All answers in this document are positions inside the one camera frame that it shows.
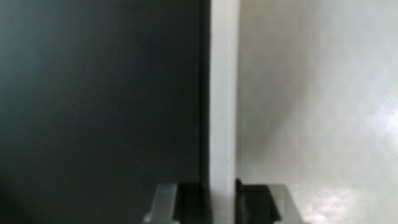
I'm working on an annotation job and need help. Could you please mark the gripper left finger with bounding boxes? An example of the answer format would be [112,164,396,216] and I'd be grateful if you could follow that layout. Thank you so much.
[142,183,210,224]

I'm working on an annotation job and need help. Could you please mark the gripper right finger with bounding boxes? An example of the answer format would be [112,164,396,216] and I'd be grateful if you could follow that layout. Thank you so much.
[235,180,302,224]

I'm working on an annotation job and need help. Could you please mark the white desk tabletop panel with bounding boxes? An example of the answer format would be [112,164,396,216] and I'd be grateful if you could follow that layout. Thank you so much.
[210,0,398,224]

